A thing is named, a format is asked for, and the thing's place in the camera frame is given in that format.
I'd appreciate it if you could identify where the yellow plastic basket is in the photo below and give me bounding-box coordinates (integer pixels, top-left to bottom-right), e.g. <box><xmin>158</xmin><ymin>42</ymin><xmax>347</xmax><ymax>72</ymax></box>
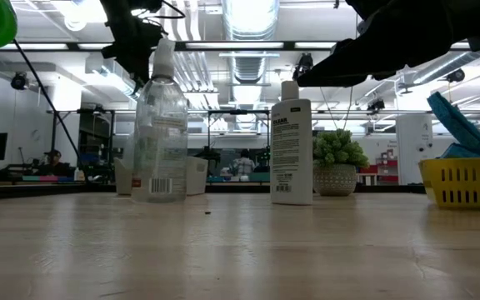
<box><xmin>417</xmin><ymin>157</ymin><xmax>480</xmax><ymax>211</ymax></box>

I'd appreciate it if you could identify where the black hanging camera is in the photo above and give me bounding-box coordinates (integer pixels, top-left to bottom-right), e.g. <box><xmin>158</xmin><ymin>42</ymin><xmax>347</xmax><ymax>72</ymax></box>
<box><xmin>292</xmin><ymin>52</ymin><xmax>315</xmax><ymax>83</ymax></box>

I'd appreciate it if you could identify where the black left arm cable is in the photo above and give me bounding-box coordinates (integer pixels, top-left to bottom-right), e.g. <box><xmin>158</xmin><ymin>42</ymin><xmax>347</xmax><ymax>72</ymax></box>
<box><xmin>12</xmin><ymin>39</ymin><xmax>85</xmax><ymax>172</ymax></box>

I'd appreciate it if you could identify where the potted green succulent plant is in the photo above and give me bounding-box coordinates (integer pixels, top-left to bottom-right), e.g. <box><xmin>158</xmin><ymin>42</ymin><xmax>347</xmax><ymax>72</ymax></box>
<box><xmin>312</xmin><ymin>128</ymin><xmax>371</xmax><ymax>198</ymax></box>

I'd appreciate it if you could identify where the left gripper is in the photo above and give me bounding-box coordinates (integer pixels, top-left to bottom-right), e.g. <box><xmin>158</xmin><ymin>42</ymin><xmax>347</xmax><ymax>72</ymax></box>
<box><xmin>99</xmin><ymin>20</ymin><xmax>165</xmax><ymax>90</ymax></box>

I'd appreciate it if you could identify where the clear spray bottle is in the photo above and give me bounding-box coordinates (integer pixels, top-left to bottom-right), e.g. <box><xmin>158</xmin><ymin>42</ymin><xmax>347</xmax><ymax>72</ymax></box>
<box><xmin>130</xmin><ymin>37</ymin><xmax>189</xmax><ymax>204</ymax></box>

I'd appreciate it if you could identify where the white capped soap bottle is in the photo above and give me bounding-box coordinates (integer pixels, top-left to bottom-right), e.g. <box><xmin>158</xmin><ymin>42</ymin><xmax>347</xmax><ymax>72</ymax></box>
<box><xmin>269</xmin><ymin>80</ymin><xmax>314</xmax><ymax>207</ymax></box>

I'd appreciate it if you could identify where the person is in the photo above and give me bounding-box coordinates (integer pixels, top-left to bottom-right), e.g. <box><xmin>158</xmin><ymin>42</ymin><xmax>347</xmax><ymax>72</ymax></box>
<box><xmin>230</xmin><ymin>148</ymin><xmax>258</xmax><ymax>177</ymax></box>
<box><xmin>34</xmin><ymin>148</ymin><xmax>71</xmax><ymax>177</ymax></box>

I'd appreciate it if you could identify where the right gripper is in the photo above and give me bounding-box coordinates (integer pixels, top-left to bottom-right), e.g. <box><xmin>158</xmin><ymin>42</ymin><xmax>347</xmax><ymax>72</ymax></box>
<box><xmin>296</xmin><ymin>0</ymin><xmax>471</xmax><ymax>88</ymax></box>

